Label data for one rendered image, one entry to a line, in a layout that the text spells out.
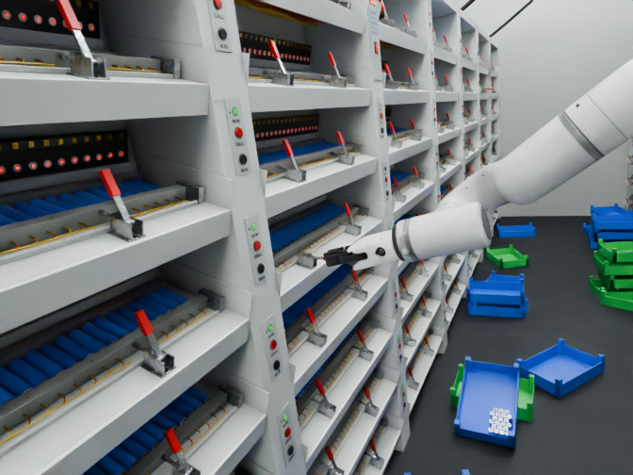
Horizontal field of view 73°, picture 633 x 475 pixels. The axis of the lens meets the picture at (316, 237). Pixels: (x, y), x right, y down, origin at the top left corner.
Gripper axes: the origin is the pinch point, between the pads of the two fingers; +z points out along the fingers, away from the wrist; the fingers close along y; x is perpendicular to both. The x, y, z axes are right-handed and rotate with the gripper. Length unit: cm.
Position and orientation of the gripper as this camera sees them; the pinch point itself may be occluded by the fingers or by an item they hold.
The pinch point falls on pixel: (335, 256)
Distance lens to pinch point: 92.8
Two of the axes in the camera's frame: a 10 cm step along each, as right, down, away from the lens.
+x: -3.2, -9.4, -1.3
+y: 4.6, -2.8, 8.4
